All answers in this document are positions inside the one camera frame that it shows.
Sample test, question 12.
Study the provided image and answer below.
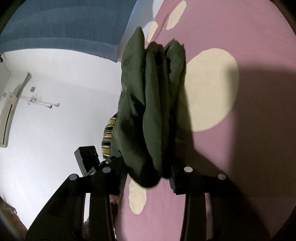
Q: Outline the dark green garment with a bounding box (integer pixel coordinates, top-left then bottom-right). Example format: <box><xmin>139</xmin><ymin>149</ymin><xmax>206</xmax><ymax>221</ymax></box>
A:
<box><xmin>111</xmin><ymin>28</ymin><xmax>186</xmax><ymax>188</ymax></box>

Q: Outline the person's left hand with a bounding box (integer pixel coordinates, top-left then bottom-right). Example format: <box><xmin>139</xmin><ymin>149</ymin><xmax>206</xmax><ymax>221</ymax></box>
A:
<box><xmin>82</xmin><ymin>193</ymin><xmax>120</xmax><ymax>240</ymax></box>

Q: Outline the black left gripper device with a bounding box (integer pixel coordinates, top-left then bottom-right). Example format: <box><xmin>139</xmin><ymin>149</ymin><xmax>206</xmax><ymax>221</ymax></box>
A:
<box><xmin>74</xmin><ymin>146</ymin><xmax>100</xmax><ymax>176</ymax></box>

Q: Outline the yellow black striped cloth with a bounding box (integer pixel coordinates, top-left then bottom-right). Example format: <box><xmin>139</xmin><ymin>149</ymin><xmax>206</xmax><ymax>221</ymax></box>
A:
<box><xmin>101</xmin><ymin>113</ymin><xmax>117</xmax><ymax>159</ymax></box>

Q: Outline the pink polka dot bedsheet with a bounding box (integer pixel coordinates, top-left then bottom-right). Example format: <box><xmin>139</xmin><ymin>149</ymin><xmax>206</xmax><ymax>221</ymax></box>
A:
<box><xmin>113</xmin><ymin>0</ymin><xmax>296</xmax><ymax>241</ymax></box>

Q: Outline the blue curtain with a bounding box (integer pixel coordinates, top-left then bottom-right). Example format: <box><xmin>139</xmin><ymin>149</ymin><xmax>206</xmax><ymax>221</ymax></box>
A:
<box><xmin>1</xmin><ymin>1</ymin><xmax>136</xmax><ymax>62</ymax></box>

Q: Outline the wall cable with plug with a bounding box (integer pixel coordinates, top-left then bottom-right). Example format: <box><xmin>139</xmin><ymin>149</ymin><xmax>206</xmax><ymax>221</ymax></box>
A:
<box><xmin>17</xmin><ymin>86</ymin><xmax>61</xmax><ymax>110</ymax></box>

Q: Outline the white wall air conditioner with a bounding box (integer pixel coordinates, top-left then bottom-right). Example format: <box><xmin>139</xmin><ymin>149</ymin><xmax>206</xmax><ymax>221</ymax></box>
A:
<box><xmin>1</xmin><ymin>72</ymin><xmax>32</xmax><ymax>148</ymax></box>

